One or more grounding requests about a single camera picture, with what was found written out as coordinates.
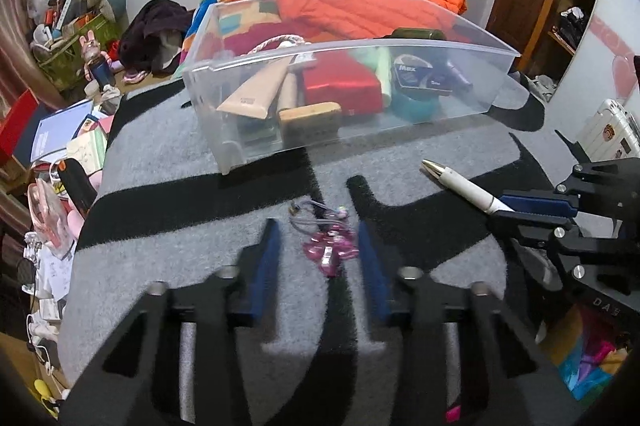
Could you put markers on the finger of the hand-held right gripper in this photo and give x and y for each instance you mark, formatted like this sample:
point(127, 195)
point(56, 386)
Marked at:
point(540, 203)
point(560, 238)

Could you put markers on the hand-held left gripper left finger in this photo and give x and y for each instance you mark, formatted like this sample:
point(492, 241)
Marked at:
point(265, 271)

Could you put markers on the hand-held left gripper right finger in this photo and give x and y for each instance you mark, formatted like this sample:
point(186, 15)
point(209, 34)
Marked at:
point(372, 276)

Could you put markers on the white pen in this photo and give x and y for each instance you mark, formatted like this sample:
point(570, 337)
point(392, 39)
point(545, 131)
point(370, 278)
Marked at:
point(465, 186)

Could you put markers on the clear plastic bin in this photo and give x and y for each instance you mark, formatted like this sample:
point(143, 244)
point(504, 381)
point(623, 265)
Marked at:
point(360, 131)

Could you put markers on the teal tube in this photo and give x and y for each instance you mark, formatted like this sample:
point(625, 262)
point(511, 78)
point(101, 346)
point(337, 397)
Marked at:
point(415, 108)

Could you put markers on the wooden brush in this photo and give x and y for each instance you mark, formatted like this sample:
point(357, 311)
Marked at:
point(310, 118)

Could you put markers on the pale green highlighter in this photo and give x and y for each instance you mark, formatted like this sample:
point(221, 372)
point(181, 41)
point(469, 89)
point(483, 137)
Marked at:
point(385, 76)

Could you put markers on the colourful printed cloth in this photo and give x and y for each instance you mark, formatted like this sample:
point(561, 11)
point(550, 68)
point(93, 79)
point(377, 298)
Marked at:
point(590, 356)

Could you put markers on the white suitcase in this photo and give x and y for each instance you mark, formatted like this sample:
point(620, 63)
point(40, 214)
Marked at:
point(610, 126)

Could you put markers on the grey bag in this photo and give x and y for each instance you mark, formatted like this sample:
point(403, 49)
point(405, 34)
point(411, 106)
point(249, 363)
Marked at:
point(540, 87)

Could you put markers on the grey and black blanket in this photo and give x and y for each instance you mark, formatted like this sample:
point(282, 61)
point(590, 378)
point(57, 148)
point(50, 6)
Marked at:
point(165, 166)

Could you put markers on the black bottle with purple label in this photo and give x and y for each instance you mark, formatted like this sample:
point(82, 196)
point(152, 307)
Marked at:
point(457, 73)

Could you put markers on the white wardrobe door pink ribbon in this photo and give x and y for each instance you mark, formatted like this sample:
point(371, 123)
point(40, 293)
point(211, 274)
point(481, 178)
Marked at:
point(605, 56)

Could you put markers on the dark blue tin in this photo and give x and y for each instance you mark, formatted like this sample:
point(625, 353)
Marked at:
point(415, 73)

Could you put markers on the black and white clothes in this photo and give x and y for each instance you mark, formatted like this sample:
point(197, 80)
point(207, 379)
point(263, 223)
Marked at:
point(572, 20)

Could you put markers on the pink plastic holder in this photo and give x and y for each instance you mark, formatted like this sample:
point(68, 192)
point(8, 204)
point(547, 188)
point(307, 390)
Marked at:
point(75, 221)

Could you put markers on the black and orange tool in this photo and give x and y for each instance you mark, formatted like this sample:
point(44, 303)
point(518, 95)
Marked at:
point(77, 186)

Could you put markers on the green bottle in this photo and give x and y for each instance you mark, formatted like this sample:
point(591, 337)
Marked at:
point(417, 34)

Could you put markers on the cream printed book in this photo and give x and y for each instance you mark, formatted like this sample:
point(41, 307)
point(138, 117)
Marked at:
point(87, 151)

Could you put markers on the pink box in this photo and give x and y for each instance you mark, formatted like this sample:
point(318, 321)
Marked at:
point(106, 125)

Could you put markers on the pink clear pouch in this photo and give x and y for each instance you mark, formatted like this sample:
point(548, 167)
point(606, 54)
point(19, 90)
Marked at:
point(47, 216)

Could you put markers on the pink slipper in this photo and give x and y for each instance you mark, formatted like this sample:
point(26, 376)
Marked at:
point(133, 77)

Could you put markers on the blue and white book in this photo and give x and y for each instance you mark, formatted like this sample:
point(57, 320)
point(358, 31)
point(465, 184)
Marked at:
point(55, 131)

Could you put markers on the rabbit bottle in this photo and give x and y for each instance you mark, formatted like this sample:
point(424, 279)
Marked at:
point(102, 73)

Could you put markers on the dark clothes pile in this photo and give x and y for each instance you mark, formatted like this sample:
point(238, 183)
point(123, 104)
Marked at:
point(155, 26)

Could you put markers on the navy book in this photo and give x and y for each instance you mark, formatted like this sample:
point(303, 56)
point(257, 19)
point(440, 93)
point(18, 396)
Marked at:
point(25, 146)

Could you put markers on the green bag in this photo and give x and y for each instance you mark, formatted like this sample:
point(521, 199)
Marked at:
point(65, 66)

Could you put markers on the large red box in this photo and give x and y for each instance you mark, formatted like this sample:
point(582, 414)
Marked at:
point(17, 126)

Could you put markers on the brown curtain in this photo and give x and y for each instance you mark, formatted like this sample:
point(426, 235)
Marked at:
point(12, 56)

